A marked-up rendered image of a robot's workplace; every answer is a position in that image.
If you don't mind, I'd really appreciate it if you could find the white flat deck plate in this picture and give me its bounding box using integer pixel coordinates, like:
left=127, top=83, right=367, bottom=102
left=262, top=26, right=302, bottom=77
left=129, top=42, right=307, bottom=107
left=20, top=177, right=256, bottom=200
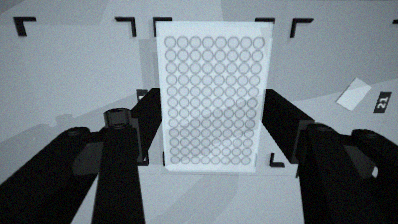
left=0, top=0, right=304, bottom=224

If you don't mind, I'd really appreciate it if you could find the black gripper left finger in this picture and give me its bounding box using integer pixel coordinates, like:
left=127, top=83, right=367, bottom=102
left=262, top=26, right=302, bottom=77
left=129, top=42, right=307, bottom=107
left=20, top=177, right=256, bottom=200
left=0, top=88, right=162, bottom=224

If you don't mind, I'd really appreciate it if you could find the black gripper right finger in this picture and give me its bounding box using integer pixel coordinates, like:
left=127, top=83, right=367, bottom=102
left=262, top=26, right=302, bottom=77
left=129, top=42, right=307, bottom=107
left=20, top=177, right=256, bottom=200
left=262, top=89, right=398, bottom=224

